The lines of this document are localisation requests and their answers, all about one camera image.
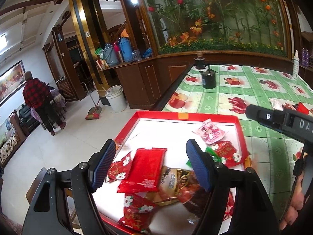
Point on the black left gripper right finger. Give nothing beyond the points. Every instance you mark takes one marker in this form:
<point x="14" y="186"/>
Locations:
<point x="238" y="202"/>

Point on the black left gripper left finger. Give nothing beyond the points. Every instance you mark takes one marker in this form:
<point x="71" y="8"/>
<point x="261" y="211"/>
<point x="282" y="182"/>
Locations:
<point x="83" y="180"/>

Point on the white pink packet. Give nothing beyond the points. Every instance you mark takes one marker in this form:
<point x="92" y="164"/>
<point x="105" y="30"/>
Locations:
<point x="276" y="105"/>

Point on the brown snack bag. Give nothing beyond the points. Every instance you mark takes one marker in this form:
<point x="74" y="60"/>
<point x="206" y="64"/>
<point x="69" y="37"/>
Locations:
<point x="180" y="185"/>

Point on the pink snack packet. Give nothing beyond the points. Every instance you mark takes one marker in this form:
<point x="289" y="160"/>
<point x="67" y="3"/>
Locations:
<point x="209" y="132"/>

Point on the red shiny snack bag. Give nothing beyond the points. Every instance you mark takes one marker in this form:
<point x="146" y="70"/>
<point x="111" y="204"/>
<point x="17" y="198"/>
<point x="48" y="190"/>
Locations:
<point x="138" y="213"/>

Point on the large red packet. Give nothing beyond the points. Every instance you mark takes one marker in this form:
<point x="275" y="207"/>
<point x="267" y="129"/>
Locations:
<point x="145" y="172"/>

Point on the red flower snack packet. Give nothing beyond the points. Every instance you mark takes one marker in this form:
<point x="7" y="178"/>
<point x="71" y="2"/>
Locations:
<point x="225" y="152"/>

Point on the person's right hand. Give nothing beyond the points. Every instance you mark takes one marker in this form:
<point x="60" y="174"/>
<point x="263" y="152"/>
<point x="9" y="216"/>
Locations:
<point x="296" y="204"/>

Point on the wooden chair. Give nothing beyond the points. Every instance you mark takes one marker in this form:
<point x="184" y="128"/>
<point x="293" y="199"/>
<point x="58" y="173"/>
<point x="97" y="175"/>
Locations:
<point x="48" y="211"/>

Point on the green floral tablecloth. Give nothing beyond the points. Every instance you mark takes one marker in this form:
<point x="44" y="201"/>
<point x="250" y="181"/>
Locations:
<point x="239" y="89"/>

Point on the white spray bottle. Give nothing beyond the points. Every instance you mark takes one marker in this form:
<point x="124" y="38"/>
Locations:
<point x="296" y="63"/>

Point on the purple bottles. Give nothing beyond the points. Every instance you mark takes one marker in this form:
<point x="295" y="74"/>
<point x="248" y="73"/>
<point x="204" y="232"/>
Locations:
<point x="304" y="57"/>

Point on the black cylindrical container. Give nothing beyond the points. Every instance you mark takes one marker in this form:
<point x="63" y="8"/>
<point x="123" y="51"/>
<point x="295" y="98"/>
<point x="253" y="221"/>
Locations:
<point x="208" y="78"/>

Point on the red white tray box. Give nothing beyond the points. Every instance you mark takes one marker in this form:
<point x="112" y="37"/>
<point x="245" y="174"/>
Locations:
<point x="170" y="131"/>

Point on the red broom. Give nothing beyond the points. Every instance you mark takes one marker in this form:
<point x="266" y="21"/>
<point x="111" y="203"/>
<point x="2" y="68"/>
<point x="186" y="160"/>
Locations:
<point x="95" y="111"/>

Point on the small black jar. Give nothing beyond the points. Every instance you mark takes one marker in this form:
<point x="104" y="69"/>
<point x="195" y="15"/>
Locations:
<point x="200" y="61"/>

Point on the artificial flower display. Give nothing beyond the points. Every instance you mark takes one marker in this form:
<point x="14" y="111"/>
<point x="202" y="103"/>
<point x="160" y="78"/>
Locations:
<point x="194" y="25"/>

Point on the person in plaid shirt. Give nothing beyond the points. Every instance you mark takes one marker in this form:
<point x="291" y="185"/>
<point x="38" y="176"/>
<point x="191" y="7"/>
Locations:
<point x="37" y="95"/>

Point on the white plastic bucket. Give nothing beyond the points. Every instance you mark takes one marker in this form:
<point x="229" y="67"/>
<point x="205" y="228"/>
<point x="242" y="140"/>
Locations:
<point x="116" y="98"/>

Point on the grey kettle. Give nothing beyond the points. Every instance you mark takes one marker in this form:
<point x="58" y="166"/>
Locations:
<point x="110" y="55"/>

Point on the blue thermos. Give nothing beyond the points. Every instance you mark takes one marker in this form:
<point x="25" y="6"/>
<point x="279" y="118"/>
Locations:
<point x="126" y="49"/>

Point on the framed wall painting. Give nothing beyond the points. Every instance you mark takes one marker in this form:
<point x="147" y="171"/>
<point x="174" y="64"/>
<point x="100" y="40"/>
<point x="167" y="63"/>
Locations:
<point x="11" y="81"/>

